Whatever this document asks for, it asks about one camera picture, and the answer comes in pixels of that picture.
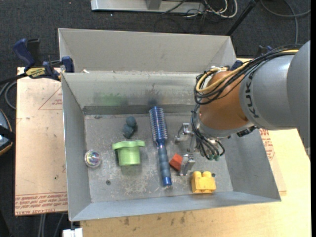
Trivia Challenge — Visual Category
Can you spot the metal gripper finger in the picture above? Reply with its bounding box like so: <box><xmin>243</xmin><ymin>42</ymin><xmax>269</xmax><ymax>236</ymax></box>
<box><xmin>174</xmin><ymin>122</ymin><xmax>196</xmax><ymax>143</ymax></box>
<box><xmin>178</xmin><ymin>154</ymin><xmax>196</xmax><ymax>177</ymax></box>

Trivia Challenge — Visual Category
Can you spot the red small block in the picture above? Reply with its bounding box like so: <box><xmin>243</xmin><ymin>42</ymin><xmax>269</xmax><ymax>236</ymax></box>
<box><xmin>168</xmin><ymin>153</ymin><xmax>184</xmax><ymax>171</ymax></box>

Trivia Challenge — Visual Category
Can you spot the yellow toy building block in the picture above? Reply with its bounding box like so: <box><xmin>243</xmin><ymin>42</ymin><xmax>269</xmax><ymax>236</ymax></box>
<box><xmin>190</xmin><ymin>170</ymin><xmax>217</xmax><ymax>195</ymax></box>

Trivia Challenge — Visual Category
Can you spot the blue round hairbrush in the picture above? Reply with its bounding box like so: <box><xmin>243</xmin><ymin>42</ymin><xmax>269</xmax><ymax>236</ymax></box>
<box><xmin>148</xmin><ymin>106</ymin><xmax>173</xmax><ymax>188</ymax></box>

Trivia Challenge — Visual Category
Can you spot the grey metal bin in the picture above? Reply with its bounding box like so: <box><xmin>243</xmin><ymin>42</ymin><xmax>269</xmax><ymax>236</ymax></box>
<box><xmin>58</xmin><ymin>28</ymin><xmax>282</xmax><ymax>222</ymax></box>

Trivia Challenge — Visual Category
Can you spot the dark blue-grey lumpy toy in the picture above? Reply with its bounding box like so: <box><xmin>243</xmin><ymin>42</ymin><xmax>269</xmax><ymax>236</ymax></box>
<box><xmin>122</xmin><ymin>115</ymin><xmax>137</xmax><ymax>139</ymax></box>

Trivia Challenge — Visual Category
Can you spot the green plastic flanged cylinder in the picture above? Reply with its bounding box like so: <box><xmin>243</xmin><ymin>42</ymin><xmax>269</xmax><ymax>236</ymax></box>
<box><xmin>112</xmin><ymin>140</ymin><xmax>146</xmax><ymax>167</ymax></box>

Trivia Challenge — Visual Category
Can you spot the brown cardboard board red print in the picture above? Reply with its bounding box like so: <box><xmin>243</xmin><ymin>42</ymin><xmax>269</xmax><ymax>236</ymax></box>
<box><xmin>14</xmin><ymin>67</ymin><xmax>288</xmax><ymax>217</ymax></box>

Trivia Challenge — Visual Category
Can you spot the black cylinder on white bracket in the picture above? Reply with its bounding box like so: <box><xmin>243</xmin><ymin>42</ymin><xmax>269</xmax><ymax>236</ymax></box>
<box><xmin>236</xmin><ymin>125</ymin><xmax>258</xmax><ymax>137</ymax></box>

